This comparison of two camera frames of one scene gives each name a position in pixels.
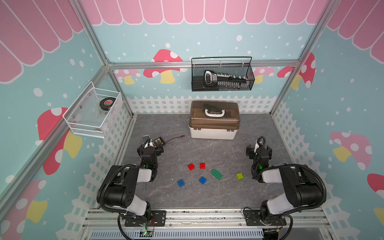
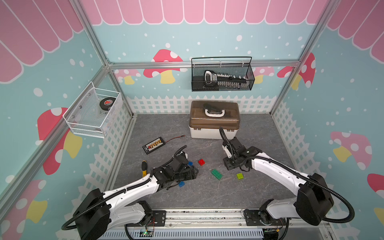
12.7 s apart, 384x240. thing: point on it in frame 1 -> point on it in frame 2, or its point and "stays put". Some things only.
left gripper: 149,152 -> 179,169
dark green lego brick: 216,174 stays put
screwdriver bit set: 223,80 stays put
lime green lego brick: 240,176 stays put
